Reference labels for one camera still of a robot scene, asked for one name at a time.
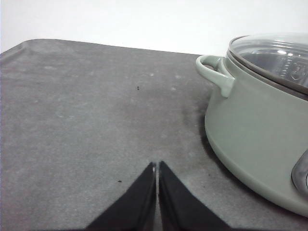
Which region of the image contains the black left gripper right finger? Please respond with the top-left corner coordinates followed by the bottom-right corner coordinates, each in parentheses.
top-left (159, 161), bottom-right (232, 231)

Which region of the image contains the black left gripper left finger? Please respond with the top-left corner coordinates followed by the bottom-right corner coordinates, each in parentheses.
top-left (85, 162), bottom-right (156, 231)

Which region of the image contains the green electric steamer pot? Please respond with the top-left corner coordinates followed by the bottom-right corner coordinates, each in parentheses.
top-left (196, 55), bottom-right (308, 215)

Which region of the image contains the grey table cloth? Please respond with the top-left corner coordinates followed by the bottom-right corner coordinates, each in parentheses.
top-left (0, 39), bottom-right (308, 231)

